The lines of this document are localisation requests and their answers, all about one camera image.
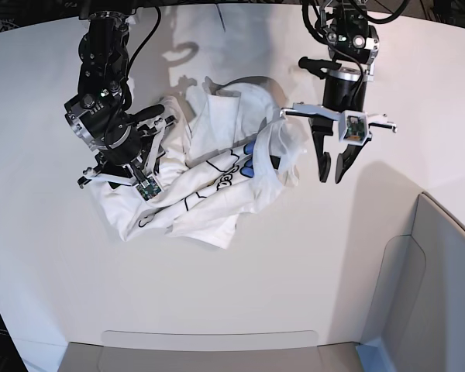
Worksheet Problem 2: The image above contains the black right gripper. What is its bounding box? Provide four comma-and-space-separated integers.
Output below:
95, 104, 164, 178

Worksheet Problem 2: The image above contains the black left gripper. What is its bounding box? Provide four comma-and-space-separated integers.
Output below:
309, 71, 368, 183

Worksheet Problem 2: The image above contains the white t-shirt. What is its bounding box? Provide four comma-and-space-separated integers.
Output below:
89, 76, 306, 249

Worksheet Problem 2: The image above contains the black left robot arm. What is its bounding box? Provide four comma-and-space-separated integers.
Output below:
298, 1, 379, 112

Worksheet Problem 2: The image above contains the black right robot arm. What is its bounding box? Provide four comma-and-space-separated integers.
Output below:
64, 1, 164, 186

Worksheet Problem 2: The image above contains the grey cardboard box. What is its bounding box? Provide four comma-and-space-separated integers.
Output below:
60, 193, 465, 371

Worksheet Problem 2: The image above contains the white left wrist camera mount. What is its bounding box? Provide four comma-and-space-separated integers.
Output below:
280, 103, 397, 146

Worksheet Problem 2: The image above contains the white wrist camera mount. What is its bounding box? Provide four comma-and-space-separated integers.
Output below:
77, 115, 177, 201
280, 103, 397, 146

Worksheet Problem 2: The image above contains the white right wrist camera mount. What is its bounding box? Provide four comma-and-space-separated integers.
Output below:
77, 115, 177, 201

